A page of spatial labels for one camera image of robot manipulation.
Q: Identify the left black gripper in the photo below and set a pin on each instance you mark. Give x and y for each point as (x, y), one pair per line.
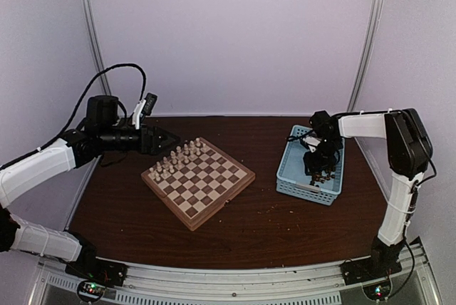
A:
(152, 147)

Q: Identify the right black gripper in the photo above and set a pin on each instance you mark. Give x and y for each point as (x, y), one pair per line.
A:
(315, 165)

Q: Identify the right aluminium frame post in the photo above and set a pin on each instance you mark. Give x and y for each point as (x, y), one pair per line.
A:
(366, 53)

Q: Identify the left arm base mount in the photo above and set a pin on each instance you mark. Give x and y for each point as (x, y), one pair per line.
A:
(105, 273)

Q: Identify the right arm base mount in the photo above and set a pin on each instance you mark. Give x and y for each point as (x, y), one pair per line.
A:
(362, 270)

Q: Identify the pile of dark chess pieces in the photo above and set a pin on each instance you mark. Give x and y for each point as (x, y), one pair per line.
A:
(321, 177)

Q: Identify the left aluminium frame post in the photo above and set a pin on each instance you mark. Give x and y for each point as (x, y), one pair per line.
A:
(94, 44)

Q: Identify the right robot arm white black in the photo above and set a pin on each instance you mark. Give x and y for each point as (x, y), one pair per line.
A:
(409, 153)

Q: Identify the wooden chess board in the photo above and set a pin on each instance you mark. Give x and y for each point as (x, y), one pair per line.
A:
(195, 200)

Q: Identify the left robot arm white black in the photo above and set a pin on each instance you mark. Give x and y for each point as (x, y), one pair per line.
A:
(71, 150)

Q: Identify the front aluminium rail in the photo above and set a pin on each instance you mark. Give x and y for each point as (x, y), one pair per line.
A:
(312, 284)

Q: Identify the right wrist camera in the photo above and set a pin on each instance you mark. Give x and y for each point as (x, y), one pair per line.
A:
(310, 143)

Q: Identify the light blue plastic basket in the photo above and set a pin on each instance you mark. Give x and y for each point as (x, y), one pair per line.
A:
(292, 180)

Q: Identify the aluminium frame post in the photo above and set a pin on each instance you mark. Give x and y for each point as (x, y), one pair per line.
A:
(366, 53)
(94, 44)

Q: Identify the row of white chess pieces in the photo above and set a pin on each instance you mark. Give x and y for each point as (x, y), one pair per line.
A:
(186, 161)

